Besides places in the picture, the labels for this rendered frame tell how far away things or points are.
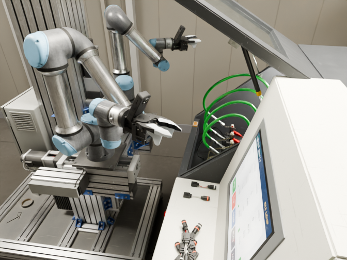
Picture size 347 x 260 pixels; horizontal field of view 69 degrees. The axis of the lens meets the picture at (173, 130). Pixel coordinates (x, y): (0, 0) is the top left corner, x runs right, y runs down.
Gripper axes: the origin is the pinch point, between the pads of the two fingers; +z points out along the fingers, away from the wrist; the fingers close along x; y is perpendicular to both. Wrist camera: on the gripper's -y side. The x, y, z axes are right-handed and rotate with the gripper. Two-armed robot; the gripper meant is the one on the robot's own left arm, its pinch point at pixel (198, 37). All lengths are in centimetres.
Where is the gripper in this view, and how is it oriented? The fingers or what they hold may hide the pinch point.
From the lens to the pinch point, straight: 191.2
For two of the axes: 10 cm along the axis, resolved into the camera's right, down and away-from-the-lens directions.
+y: -0.4, 7.6, 6.5
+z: 9.5, -1.6, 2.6
